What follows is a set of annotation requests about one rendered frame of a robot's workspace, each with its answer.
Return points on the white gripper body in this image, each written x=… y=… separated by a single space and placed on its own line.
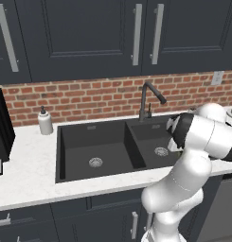
x=174 y=146

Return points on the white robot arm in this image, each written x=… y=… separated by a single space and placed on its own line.
x=190 y=170

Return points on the black double sink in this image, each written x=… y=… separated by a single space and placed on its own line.
x=98 y=148

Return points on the black tap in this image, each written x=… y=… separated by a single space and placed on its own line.
x=143 y=100

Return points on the dark base cupboard door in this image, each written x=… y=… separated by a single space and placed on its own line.
x=210 y=195
x=95 y=220

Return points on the grey dishwasher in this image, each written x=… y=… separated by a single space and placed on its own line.
x=220 y=214

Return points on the white soap dispenser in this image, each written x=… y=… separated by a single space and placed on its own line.
x=45 y=123

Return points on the dark drawer front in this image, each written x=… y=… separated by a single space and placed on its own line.
x=29 y=225

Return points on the black appliance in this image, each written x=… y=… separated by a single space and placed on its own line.
x=0 y=129

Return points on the white wall socket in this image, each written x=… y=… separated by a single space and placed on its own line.
x=217 y=77

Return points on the dark wall cupboard door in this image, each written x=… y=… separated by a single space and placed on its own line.
x=3 y=75
x=82 y=38
x=196 y=31

